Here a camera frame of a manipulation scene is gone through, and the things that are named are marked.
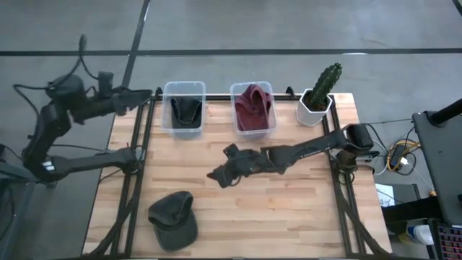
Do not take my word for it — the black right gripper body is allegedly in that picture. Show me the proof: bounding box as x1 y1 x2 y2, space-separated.
224 148 276 181

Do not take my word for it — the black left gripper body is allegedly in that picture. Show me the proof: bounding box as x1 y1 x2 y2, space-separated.
107 90 131 117

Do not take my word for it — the maroon cloth cap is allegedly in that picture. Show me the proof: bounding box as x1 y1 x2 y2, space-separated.
234 84 274 132

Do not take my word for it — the clear plastic bin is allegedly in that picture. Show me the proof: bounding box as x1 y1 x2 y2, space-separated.
161 80 207 140
229 80 279 141

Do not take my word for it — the black cloth cap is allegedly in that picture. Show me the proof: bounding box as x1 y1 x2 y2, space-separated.
170 96 204 130

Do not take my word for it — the dark grey cloth cap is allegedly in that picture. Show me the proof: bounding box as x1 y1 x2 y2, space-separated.
147 190 199 253

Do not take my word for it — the white hexagonal plant pot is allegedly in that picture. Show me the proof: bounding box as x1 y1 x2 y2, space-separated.
295 88 334 128

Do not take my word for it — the green cactus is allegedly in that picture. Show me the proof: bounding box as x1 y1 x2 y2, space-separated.
310 62 344 111

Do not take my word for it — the white paper sheet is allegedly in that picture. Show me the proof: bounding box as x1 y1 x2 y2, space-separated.
375 183 396 208

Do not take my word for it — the black power adapter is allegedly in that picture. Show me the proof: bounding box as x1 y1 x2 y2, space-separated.
391 144 409 168

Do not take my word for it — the white plastic bottle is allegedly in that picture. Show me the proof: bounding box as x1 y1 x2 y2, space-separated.
406 224 435 247

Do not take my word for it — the black cart top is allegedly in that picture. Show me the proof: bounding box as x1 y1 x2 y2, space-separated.
411 110 462 225

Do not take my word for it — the black pole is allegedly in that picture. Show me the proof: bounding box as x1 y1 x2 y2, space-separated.
429 97 462 126

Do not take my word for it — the keyboard with red keys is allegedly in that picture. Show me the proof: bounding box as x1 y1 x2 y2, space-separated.
435 222 462 260

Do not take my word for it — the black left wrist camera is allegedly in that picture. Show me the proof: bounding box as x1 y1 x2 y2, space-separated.
97 71 115 99

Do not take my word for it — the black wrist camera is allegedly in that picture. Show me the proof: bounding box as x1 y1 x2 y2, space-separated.
222 143 240 157
97 71 115 99

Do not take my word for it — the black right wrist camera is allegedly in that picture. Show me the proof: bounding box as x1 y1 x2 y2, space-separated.
222 143 240 157

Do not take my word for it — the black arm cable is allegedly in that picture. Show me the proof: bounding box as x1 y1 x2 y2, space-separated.
74 33 100 81

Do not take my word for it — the black aluminium rig frame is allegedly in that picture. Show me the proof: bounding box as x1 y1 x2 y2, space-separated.
82 86 393 260

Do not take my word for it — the yellow cable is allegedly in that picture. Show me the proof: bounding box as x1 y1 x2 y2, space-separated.
386 141 422 171

